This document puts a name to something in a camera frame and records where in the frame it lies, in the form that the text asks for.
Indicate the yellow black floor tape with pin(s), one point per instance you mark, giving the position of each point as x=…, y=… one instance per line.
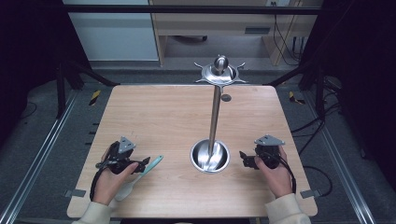
x=95, y=97
x=294, y=97

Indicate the person's right hand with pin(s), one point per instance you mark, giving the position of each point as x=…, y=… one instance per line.
x=277, y=180

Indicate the grey round table grommet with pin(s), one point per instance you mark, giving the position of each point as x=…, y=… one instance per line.
x=226, y=97

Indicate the grey table bracket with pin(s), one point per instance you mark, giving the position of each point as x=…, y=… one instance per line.
x=75, y=193
x=310, y=193

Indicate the black crossbar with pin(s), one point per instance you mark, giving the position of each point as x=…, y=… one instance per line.
x=186, y=9

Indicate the aluminium floor rail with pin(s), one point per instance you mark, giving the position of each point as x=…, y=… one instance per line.
x=342, y=168
x=37, y=158

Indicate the white cabinet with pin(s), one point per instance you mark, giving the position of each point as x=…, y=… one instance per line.
x=115, y=34

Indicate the stainless steel utensil rack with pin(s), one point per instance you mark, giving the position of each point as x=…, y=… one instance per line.
x=214, y=124

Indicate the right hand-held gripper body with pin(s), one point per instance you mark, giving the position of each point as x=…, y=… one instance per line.
x=268, y=152

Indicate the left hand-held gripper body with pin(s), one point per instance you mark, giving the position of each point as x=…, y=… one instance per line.
x=120, y=155

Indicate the black metal frame brace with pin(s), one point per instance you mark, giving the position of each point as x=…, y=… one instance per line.
x=319, y=87
x=63, y=84

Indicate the person's left hand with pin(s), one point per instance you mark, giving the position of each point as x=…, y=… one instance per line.
x=107, y=186

